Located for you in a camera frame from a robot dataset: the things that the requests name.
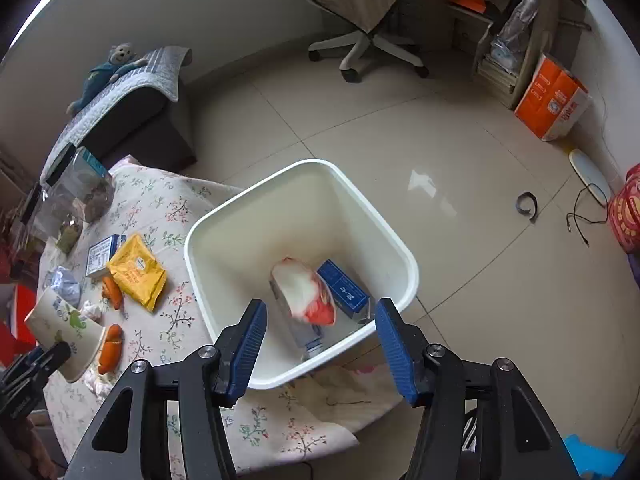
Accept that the red and white snack bag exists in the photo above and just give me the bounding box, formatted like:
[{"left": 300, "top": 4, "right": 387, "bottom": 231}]
[{"left": 270, "top": 256, "right": 337, "bottom": 327}]

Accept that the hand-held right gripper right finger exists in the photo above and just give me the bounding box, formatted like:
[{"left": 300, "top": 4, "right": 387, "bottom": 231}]
[{"left": 375, "top": 297, "right": 583, "bottom": 480}]

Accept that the yellow snack packet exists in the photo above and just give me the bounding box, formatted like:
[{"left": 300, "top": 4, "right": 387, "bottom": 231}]
[{"left": 106, "top": 233, "right": 168, "bottom": 313}]

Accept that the clear plastic bottle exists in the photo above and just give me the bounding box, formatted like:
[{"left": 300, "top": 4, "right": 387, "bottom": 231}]
[{"left": 285, "top": 310, "right": 337, "bottom": 363}]

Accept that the short orange sausage wrapper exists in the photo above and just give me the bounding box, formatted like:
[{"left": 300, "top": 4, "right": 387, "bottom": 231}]
[{"left": 101, "top": 276, "right": 124, "bottom": 309}]

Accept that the clear plastic bag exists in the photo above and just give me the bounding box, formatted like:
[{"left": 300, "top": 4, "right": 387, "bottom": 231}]
[{"left": 22, "top": 180, "right": 86, "bottom": 256}]

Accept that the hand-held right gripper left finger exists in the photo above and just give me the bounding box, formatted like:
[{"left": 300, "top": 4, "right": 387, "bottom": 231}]
[{"left": 64, "top": 299, "right": 268, "bottom": 480}]

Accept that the black strap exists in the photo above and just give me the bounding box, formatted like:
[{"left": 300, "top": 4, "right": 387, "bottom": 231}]
[{"left": 515, "top": 192, "right": 540, "bottom": 222}]

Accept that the grey plush toy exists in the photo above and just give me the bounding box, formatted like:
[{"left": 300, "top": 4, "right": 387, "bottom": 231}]
[{"left": 66, "top": 42, "right": 151, "bottom": 116}]

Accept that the white plastic bin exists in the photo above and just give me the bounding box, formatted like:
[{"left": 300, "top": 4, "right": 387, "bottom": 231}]
[{"left": 184, "top": 159, "right": 420, "bottom": 391}]

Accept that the dark sofa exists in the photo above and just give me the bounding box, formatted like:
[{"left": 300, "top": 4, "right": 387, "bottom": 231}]
[{"left": 87, "top": 85, "right": 198, "bottom": 173}]

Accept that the wooden desk with shelves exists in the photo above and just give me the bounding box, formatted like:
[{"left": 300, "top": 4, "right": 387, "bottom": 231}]
[{"left": 445, "top": 0, "right": 591, "bottom": 111}]

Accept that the green snack packet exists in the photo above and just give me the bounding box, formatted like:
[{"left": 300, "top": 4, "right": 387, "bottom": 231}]
[{"left": 55, "top": 212, "right": 84, "bottom": 254}]

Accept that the silver plastic bag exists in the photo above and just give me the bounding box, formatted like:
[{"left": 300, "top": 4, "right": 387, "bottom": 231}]
[{"left": 490, "top": 0, "right": 542, "bottom": 73}]

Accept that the thin black cable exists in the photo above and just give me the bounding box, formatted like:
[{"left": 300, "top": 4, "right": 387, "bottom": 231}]
[{"left": 566, "top": 180, "right": 613, "bottom": 247}]

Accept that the crumpled clear plastic wrapper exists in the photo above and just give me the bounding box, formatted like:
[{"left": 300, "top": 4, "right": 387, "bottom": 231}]
[{"left": 45, "top": 266, "right": 82, "bottom": 307}]

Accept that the blue plastic stool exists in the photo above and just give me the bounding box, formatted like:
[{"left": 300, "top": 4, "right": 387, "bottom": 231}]
[{"left": 562, "top": 434, "right": 626, "bottom": 478}]

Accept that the flat orange box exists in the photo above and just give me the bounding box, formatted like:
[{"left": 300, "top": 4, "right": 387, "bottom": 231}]
[{"left": 446, "top": 0, "right": 488, "bottom": 16}]

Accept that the red plastic item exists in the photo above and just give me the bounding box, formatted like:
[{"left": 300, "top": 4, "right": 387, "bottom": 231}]
[{"left": 0, "top": 282, "right": 41, "bottom": 348}]

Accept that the blue and white label box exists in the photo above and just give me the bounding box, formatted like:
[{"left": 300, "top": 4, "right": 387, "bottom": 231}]
[{"left": 85, "top": 234, "right": 127, "bottom": 278}]

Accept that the floral tablecloth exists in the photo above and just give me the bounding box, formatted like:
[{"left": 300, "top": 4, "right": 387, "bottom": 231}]
[{"left": 37, "top": 157, "right": 401, "bottom": 480}]

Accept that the orange and white carton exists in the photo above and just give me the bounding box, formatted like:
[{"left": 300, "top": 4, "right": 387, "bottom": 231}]
[{"left": 515, "top": 52, "right": 591, "bottom": 142}]

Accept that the long orange sausage wrapper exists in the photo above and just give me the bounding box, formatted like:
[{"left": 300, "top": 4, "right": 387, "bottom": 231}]
[{"left": 97, "top": 324, "right": 124, "bottom": 375}]

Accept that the paper cup with green print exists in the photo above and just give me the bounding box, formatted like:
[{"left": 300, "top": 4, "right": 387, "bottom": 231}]
[{"left": 24, "top": 287, "right": 107, "bottom": 383}]

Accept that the white oval board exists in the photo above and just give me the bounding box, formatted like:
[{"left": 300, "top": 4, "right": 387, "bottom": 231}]
[{"left": 569, "top": 149, "right": 612, "bottom": 207}]

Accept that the clear jar of brown balls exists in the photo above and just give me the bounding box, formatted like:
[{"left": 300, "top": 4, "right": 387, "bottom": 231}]
[{"left": 74, "top": 147, "right": 117, "bottom": 224}]

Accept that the blue carton box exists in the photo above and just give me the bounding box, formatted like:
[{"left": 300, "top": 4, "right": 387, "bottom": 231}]
[{"left": 316, "top": 259, "right": 373, "bottom": 322}]

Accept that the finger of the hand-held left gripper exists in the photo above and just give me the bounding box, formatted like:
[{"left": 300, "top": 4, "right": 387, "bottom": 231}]
[{"left": 0, "top": 342, "right": 72, "bottom": 397}]

